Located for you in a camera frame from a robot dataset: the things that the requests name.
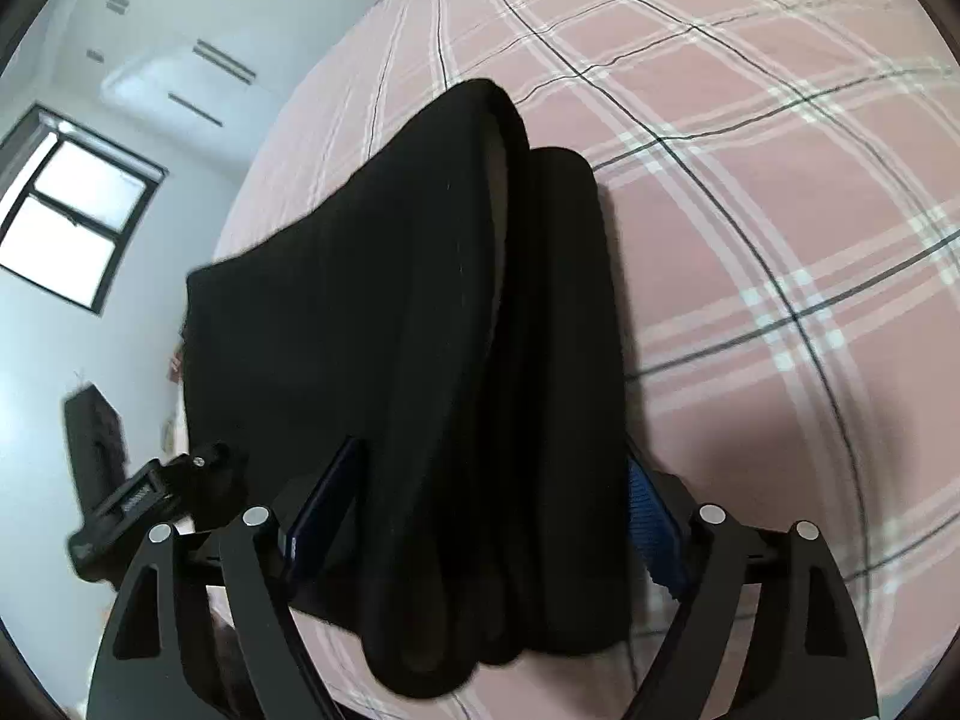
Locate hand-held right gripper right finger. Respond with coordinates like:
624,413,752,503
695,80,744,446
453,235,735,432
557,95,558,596
621,456,880,720

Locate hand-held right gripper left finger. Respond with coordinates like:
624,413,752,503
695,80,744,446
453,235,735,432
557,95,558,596
85,433,366,720

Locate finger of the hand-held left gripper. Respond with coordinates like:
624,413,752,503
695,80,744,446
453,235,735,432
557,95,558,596
150,441,235,490

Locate black pants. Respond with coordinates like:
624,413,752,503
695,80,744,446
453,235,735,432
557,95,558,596
180,79,638,700

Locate black framed window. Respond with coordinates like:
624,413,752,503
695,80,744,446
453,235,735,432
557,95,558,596
0,105,167,314

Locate bed with pink plaid sheet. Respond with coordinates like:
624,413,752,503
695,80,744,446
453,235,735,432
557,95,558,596
210,0,960,720

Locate white built-in wardrobe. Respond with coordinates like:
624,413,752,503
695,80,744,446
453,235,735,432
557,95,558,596
45,0,451,188

